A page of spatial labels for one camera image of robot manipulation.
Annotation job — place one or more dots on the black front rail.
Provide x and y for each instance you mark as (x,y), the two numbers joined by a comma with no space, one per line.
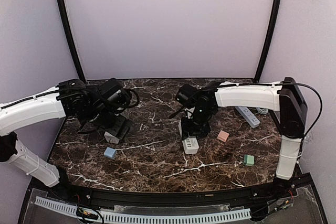
(251,196)

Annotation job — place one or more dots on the left black frame post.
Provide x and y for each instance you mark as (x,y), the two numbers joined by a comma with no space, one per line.
(70,40)

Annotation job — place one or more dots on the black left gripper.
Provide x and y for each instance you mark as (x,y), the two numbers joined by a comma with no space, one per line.
(119,129)

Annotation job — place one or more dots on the white cube socket adapter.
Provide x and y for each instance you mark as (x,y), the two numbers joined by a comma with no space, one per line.
(111,138)

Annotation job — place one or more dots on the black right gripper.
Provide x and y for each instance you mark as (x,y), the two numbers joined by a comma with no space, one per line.
(186,129)

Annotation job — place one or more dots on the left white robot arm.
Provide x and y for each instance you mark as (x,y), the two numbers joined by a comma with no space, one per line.
(101,106)

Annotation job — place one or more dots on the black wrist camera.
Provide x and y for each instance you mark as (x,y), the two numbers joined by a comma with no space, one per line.
(117,97)
(184,94)

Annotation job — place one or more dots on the green plug charger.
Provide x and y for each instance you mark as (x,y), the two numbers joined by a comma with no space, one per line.
(249,160)

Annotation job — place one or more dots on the right black frame post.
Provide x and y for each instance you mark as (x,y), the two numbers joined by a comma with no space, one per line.
(268,39)

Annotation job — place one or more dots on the white power strip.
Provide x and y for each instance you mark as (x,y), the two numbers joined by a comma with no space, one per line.
(189,140)

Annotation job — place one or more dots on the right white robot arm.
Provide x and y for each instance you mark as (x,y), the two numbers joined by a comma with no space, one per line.
(284,97)

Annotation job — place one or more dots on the small circuit board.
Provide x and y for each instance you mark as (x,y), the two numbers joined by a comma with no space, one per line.
(82,213)

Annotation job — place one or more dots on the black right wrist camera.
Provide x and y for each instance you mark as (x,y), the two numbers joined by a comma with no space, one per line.
(184,94)

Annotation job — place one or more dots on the pink plug charger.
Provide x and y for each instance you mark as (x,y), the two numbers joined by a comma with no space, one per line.
(223,136)

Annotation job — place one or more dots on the grey blue power strip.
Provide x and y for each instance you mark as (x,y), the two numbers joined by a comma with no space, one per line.
(249,117)

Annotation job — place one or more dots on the blue plug charger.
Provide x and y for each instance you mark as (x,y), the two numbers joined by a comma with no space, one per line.
(109,153)

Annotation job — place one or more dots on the black frame post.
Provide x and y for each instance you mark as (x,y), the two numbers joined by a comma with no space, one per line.
(70,40)
(268,39)

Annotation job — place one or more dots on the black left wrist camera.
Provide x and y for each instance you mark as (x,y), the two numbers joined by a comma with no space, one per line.
(117,97)

